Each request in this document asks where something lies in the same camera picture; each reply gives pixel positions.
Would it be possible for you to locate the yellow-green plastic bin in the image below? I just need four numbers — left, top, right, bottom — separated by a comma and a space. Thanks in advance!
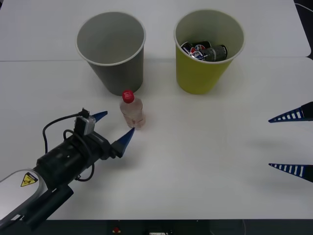
173, 9, 246, 95

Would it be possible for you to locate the black can red-blue print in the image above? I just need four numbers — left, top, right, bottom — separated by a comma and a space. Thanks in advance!
190, 41, 212, 60
180, 41, 196, 56

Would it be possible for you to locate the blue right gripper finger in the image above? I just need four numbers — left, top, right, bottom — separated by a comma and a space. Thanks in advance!
268, 101, 313, 123
268, 163, 313, 183

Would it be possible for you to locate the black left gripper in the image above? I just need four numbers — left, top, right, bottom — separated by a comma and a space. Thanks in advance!
84, 111, 136, 163

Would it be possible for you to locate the dark grey can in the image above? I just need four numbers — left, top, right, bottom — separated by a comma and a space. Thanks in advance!
201, 44, 229, 63

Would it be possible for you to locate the grey plastic bin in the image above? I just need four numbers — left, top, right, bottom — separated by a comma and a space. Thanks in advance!
75, 11, 147, 96

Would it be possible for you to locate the clear bottle with red cap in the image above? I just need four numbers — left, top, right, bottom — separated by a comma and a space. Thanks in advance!
119, 90, 147, 131

